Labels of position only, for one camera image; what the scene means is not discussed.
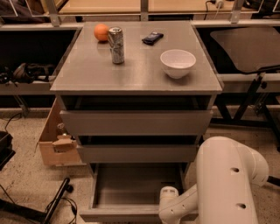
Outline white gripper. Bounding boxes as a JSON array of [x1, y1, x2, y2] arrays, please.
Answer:
[[158, 185, 198, 224]]

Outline grey bottom drawer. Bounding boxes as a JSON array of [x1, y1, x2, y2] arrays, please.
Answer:
[[80, 163, 186, 224]]

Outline grey drawer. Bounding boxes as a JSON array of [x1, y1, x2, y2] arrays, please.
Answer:
[[60, 110, 213, 136], [80, 163, 186, 224], [77, 144, 197, 163]]

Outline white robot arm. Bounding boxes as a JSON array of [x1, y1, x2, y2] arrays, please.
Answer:
[[158, 136, 269, 224]]

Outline grey middle drawer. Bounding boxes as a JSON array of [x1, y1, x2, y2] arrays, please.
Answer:
[[77, 144, 197, 163]]

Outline grey drawer cabinet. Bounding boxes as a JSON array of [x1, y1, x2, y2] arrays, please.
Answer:
[[50, 20, 224, 186]]

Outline grey top drawer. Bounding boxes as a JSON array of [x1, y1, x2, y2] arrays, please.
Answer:
[[60, 110, 213, 136]]

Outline cardboard box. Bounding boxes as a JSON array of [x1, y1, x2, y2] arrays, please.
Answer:
[[38, 101, 82, 166]]

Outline white bowl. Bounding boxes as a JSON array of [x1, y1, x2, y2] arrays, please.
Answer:
[[160, 49, 196, 79]]

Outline black box at left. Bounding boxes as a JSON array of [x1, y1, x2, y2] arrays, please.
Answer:
[[0, 131, 16, 171]]

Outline black office chair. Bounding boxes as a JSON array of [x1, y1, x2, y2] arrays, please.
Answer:
[[209, 26, 280, 187]]

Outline silver drink can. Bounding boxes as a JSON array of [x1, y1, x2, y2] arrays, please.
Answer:
[[108, 26, 124, 64]]

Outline orange fruit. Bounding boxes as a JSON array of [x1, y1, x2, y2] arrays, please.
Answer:
[[94, 24, 109, 42]]

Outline black headphones on shelf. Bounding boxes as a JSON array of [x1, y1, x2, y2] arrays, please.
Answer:
[[0, 63, 55, 85]]

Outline wooden desk top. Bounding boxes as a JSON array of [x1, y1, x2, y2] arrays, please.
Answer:
[[58, 0, 257, 16]]

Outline black stand with cable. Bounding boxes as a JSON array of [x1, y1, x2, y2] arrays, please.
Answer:
[[0, 177, 78, 224]]

